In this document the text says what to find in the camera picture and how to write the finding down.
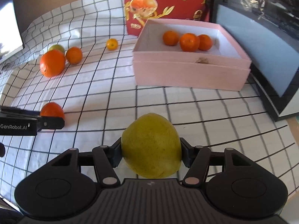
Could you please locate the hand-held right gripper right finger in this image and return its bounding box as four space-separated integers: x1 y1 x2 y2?
180 137 257 187

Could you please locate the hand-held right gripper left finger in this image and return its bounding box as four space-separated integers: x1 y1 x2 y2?
48 136 123 188

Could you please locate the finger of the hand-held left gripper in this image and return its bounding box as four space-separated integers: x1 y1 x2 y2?
36 116 65 131
0 106 41 119

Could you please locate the orange mandarin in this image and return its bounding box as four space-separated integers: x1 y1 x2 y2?
198 34 213 51
40 102 65 120
163 30 180 46
180 33 200 52
66 47 83 65

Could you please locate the large green pear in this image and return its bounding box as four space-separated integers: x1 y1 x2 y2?
121 113 183 179

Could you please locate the large orange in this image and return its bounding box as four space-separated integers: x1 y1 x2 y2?
39 49 66 77

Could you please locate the small green pear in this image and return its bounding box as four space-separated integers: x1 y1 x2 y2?
48 44 65 54

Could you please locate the pink cardboard box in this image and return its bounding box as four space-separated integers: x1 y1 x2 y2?
132 19 252 91

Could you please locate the small yellow-orange kumquat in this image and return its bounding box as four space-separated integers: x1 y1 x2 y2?
106 38 118 51

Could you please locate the white black-checked cloth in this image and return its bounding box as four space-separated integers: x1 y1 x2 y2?
0 0 299 206

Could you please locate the black monitor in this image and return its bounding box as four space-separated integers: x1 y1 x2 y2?
0 0 26 60

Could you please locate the glass-sided computer case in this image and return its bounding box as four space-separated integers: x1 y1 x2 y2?
211 0 299 122

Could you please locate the red snack bag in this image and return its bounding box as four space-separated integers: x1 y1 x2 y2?
121 0 215 36

